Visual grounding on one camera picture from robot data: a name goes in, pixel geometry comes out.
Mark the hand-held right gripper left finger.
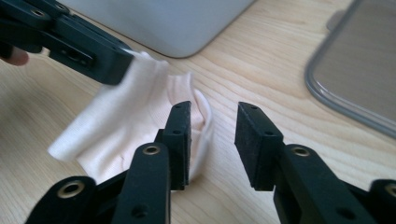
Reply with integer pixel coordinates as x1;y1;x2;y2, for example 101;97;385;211
111;100;192;224

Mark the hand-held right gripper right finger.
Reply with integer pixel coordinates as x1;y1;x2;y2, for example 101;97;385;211
233;101;378;224

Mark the pale pink sock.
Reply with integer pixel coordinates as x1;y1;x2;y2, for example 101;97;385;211
47;50;216;185

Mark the white compartment storage box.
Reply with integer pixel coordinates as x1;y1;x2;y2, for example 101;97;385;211
56;0;257;59

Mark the brown tray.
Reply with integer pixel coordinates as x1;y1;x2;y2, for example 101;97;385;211
304;0;396;140

